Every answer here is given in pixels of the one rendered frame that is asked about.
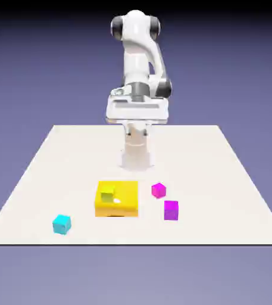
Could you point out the large yellow box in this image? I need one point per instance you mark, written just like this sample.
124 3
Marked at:
120 199

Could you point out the small magenta cube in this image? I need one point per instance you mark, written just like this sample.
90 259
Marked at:
158 190

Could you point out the small purple cube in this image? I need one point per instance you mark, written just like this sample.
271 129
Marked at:
171 210

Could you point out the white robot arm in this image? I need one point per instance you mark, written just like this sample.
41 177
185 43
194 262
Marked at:
135 47

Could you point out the small cyan cube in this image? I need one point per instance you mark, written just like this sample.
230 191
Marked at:
62 224

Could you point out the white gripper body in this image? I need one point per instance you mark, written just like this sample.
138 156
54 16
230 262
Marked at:
137 111

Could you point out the small yellow-green cube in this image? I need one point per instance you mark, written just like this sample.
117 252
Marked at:
107 194

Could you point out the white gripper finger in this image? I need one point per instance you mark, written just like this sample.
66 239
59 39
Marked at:
148 129
127 129

